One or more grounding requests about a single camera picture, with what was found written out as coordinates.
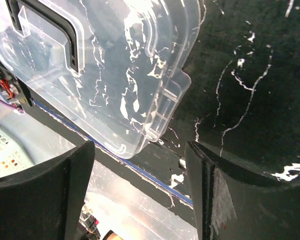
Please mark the clear box lid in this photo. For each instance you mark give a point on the clear box lid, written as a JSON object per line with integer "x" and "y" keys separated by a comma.
{"x": 112, "y": 67}

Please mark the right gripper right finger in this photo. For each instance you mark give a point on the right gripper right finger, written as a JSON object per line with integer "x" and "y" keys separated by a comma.
{"x": 234, "y": 203}

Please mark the pale green perforated basket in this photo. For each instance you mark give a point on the pale green perforated basket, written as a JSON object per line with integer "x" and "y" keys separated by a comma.
{"x": 13, "y": 156}

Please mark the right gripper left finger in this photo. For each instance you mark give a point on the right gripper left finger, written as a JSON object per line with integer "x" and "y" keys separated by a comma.
{"x": 44, "y": 202}

